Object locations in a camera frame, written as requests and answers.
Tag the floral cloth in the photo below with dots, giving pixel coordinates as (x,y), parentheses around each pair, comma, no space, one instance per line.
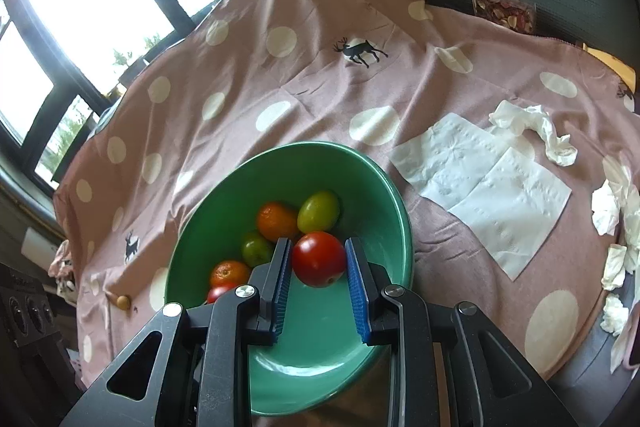
(62,272)

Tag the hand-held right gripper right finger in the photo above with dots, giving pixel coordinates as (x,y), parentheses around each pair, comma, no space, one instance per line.
(357,292)

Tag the yellow paper packet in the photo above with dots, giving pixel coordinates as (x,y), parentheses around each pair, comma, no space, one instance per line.
(612,64)

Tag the small red tomato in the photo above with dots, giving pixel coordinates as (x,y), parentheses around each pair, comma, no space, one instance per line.
(218,293)

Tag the crumpled white tissue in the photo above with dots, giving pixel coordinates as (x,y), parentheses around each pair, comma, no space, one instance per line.
(614,267)
(614,314)
(545,127)
(612,202)

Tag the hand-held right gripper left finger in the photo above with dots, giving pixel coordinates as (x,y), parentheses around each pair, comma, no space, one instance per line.
(281,292)

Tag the small green fruit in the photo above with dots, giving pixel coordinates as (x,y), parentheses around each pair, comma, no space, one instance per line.
(255,249)

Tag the snack packet on sofa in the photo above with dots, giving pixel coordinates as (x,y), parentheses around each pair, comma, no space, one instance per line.
(502,12)

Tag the green bowl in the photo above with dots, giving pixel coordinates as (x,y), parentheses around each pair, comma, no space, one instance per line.
(300,357)

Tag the small tan round object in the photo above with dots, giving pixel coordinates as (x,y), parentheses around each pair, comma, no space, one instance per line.
(121,301)

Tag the flat white napkin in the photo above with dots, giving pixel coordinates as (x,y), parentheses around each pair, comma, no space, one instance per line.
(450,157)
(515,217)

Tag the pink polka dot blanket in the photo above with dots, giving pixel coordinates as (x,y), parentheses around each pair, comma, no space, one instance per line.
(300,82)

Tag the large red tomato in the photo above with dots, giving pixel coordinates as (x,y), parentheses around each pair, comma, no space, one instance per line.
(317,257)

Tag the large yellow-green fruit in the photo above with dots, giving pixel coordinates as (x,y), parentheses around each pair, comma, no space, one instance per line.
(317,211)

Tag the orange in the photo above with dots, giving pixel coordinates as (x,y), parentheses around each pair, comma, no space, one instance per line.
(275,219)
(227,274)

